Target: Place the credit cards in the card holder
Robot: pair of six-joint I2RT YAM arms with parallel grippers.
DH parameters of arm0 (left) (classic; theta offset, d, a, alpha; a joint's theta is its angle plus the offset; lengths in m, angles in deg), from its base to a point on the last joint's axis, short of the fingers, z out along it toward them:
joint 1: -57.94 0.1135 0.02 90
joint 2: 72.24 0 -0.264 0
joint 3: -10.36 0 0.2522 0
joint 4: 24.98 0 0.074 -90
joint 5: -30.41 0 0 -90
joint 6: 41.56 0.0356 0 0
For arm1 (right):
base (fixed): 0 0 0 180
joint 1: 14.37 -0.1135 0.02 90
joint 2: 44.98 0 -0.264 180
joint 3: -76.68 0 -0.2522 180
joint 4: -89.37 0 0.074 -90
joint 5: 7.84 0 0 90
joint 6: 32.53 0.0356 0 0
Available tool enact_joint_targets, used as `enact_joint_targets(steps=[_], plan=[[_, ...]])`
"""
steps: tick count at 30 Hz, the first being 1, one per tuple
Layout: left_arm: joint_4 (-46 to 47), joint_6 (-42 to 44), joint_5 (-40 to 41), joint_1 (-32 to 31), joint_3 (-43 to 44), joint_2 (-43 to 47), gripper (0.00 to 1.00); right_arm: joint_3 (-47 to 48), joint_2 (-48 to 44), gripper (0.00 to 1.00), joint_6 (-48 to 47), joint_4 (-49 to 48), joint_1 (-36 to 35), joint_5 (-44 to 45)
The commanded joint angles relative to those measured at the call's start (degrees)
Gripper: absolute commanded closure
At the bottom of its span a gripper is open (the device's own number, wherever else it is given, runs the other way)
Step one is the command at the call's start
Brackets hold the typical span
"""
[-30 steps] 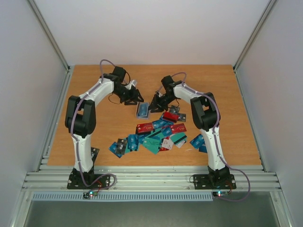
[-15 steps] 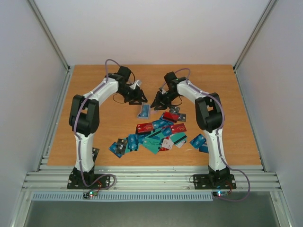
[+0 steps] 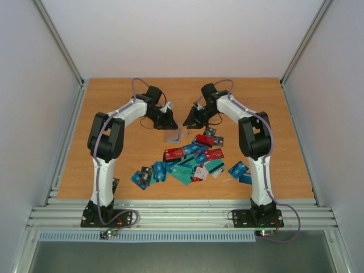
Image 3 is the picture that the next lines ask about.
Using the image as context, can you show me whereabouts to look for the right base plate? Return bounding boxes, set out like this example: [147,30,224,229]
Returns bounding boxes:
[231,209,284,228]

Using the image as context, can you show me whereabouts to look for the black card lone left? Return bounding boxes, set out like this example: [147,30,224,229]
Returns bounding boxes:
[112,177,119,194]

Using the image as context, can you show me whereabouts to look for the red vip card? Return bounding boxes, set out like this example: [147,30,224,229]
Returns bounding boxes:
[203,148,225,161]
[163,147,185,162]

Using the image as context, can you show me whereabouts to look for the black card top right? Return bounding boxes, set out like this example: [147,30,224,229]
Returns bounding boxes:
[203,127,217,138]

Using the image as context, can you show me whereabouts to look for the blue slotted cable duct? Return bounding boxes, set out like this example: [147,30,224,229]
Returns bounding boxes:
[39,230,256,243]

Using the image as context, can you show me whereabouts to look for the blue card far right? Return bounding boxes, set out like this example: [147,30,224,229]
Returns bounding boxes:
[239,172,252,185]

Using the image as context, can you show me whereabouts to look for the teal VIP card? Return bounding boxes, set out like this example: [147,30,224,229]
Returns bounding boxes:
[171,165,194,185]

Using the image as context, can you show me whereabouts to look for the black VIP card left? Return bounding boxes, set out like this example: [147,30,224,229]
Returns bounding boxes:
[139,167,152,187]

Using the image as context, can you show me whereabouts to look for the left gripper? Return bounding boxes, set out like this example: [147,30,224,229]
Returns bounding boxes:
[147,107,179,130]

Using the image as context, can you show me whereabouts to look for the white card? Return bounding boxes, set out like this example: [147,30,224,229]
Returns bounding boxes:
[193,167,209,181]

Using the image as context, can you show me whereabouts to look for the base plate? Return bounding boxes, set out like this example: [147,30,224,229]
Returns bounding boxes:
[231,209,284,228]
[80,202,133,228]

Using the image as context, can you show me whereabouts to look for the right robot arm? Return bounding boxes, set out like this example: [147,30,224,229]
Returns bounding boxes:
[183,83,276,227]

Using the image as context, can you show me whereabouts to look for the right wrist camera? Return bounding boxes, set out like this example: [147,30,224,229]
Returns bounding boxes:
[193,101,204,111]

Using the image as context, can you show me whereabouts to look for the red card upper right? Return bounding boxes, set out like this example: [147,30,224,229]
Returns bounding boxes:
[195,134,215,147]

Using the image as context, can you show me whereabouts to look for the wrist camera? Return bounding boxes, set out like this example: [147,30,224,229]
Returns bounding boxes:
[193,101,204,111]
[160,101,173,113]

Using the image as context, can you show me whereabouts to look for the left base plate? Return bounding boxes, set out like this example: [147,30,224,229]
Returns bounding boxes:
[80,202,133,228]

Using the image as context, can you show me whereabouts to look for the blue card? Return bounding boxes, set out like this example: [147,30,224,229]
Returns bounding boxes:
[131,171,147,191]
[228,161,249,179]
[239,172,252,185]

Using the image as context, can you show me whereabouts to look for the blue card left bottom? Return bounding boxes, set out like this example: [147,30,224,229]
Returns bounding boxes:
[131,171,147,191]

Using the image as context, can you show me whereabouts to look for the red VIP card upper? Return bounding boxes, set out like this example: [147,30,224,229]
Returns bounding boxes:
[163,147,185,162]

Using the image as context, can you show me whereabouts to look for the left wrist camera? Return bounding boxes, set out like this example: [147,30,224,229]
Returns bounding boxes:
[160,101,173,113]

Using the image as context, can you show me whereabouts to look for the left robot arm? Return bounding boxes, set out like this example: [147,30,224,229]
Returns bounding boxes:
[81,85,178,228]

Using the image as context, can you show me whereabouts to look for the red VIP card centre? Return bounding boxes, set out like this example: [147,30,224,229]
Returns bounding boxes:
[203,148,225,161]

